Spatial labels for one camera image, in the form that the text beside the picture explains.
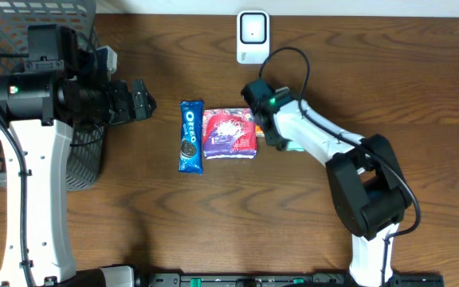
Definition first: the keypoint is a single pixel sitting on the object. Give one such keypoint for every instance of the grey plastic mesh basket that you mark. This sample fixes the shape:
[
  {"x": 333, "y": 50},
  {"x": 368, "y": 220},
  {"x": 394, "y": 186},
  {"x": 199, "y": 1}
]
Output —
[{"x": 15, "y": 18}]

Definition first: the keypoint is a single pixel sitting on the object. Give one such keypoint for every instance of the blue Oreo cookie pack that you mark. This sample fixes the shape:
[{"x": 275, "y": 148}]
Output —
[{"x": 190, "y": 160}]

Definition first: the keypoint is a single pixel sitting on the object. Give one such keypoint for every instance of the teal wet wipes packet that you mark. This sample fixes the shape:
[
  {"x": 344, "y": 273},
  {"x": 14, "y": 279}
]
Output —
[{"x": 291, "y": 146}]

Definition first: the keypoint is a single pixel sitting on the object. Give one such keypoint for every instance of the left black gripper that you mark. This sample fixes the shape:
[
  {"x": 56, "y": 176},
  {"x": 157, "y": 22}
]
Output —
[{"x": 122, "y": 107}]

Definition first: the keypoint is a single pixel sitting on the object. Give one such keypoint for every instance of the orange pocket tissue pack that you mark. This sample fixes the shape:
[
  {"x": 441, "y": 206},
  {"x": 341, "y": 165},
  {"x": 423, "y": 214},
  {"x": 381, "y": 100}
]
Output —
[{"x": 258, "y": 131}]

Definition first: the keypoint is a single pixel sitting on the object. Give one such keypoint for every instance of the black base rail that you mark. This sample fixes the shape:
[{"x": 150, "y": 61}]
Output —
[{"x": 307, "y": 280}]

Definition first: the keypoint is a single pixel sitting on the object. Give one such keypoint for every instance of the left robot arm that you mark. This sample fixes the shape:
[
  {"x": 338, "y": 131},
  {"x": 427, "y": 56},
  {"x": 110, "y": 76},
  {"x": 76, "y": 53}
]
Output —
[{"x": 60, "y": 88}]

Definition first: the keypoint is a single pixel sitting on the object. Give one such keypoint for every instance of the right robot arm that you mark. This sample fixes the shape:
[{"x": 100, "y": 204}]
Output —
[{"x": 368, "y": 189}]

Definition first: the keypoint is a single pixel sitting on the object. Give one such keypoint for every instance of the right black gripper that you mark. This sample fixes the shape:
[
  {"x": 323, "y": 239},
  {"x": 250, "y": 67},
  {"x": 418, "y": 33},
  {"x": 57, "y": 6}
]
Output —
[{"x": 260, "y": 118}]

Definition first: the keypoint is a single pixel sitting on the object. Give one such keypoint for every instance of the white barcode scanner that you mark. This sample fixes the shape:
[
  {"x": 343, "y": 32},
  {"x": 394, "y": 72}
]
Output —
[{"x": 253, "y": 37}]

